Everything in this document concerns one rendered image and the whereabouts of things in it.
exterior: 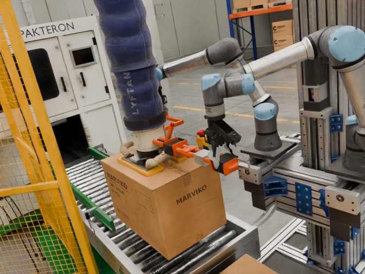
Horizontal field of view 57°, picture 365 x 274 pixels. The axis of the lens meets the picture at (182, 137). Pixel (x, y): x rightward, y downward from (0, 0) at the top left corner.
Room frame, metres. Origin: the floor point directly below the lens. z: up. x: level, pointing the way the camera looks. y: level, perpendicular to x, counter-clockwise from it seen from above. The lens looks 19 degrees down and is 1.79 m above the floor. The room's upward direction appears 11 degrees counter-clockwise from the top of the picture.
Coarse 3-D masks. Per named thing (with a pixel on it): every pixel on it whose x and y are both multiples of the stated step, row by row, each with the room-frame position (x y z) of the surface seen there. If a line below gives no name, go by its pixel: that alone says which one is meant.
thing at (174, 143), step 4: (168, 140) 1.53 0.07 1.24; (172, 140) 1.55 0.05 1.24; (176, 140) 1.55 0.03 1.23; (180, 140) 1.53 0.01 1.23; (184, 140) 1.49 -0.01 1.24; (164, 144) 1.50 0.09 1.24; (168, 144) 1.51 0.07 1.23; (172, 144) 1.50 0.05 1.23; (176, 144) 1.47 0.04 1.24; (180, 144) 1.48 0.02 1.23; (184, 144) 1.49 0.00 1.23; (168, 148) 1.47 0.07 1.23; (172, 148) 1.46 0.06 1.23; (168, 152) 1.48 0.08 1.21; (172, 152) 1.46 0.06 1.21; (176, 152) 1.46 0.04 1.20; (172, 156) 1.46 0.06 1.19
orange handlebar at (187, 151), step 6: (168, 120) 2.01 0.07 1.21; (174, 120) 1.95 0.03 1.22; (180, 120) 1.89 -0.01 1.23; (168, 126) 1.83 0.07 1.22; (174, 126) 1.85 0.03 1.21; (162, 138) 1.64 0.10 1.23; (156, 144) 1.60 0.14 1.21; (162, 144) 1.56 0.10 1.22; (180, 150) 1.42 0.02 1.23; (186, 150) 1.40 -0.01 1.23; (192, 150) 1.41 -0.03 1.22; (198, 150) 1.39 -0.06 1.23; (186, 156) 1.39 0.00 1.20; (192, 156) 1.35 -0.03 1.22; (228, 168) 1.17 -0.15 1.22; (234, 168) 1.16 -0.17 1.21
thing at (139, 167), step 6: (132, 156) 1.72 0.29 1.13; (120, 162) 1.76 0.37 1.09; (126, 162) 1.70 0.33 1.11; (132, 162) 1.68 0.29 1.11; (144, 162) 1.60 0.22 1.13; (132, 168) 1.63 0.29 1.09; (138, 168) 1.59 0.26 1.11; (144, 168) 1.56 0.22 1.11; (150, 168) 1.55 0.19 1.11; (156, 168) 1.55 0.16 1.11; (162, 168) 1.55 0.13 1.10; (144, 174) 1.52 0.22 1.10; (150, 174) 1.51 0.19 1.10
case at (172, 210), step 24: (120, 168) 1.68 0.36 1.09; (168, 168) 1.56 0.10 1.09; (192, 168) 1.51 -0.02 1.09; (120, 192) 1.70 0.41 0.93; (144, 192) 1.43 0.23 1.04; (168, 192) 1.40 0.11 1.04; (192, 192) 1.47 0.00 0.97; (216, 192) 1.55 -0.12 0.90; (120, 216) 1.80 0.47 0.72; (144, 216) 1.49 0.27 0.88; (168, 216) 1.39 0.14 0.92; (192, 216) 1.46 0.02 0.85; (216, 216) 1.54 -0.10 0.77; (168, 240) 1.37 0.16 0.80; (192, 240) 1.44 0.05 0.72
